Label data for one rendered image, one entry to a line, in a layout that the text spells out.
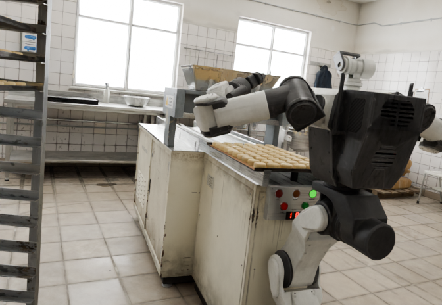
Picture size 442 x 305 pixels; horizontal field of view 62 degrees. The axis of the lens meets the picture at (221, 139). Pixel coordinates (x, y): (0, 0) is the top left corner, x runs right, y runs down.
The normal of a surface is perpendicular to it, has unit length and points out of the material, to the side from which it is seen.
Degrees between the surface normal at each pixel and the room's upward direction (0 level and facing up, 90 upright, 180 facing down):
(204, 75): 115
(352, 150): 90
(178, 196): 90
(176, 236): 90
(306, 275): 101
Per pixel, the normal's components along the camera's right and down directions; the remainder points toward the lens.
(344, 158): -0.94, -0.03
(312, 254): 0.26, 0.56
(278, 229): 0.34, 0.16
